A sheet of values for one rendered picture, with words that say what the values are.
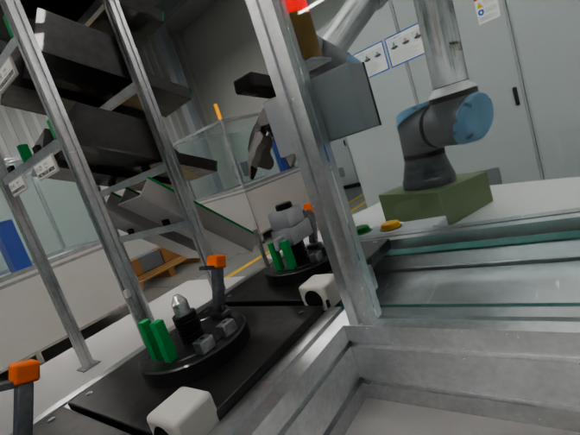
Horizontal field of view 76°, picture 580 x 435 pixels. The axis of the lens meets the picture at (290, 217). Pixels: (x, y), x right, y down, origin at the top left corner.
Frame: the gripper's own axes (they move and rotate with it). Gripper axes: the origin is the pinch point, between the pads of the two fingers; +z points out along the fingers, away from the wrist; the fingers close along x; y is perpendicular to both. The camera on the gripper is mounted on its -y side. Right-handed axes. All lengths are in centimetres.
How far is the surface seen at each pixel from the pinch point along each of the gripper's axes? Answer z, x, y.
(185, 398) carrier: 35.0, -10.0, -15.4
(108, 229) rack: 13.9, 19.4, -14.8
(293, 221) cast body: 8.3, -2.2, 5.8
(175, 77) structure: -609, 709, 309
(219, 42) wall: -770, 672, 384
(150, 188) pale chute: 2.5, 23.1, -8.0
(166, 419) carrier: 36.6, -10.5, -17.3
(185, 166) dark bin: -4.7, 21.7, -2.6
